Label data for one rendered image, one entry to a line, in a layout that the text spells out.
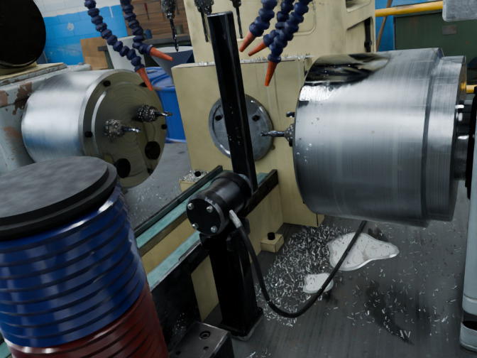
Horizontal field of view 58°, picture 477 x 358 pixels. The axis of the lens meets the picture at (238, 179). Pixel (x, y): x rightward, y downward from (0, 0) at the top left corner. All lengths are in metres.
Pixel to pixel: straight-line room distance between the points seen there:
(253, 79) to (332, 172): 0.33
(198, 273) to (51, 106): 0.46
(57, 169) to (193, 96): 0.76
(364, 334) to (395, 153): 0.27
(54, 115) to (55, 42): 6.85
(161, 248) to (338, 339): 0.32
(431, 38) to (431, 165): 4.19
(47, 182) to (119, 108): 0.74
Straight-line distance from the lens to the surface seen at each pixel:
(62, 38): 7.64
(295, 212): 0.92
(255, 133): 0.87
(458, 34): 4.74
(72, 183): 0.17
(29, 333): 0.18
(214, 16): 0.58
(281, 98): 0.83
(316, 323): 0.70
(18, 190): 0.18
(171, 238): 0.78
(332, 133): 0.57
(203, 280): 0.70
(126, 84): 0.93
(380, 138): 0.56
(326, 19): 0.90
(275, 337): 0.68
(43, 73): 1.14
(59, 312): 0.17
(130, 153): 0.94
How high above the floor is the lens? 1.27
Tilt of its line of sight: 23 degrees down
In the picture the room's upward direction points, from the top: 9 degrees counter-clockwise
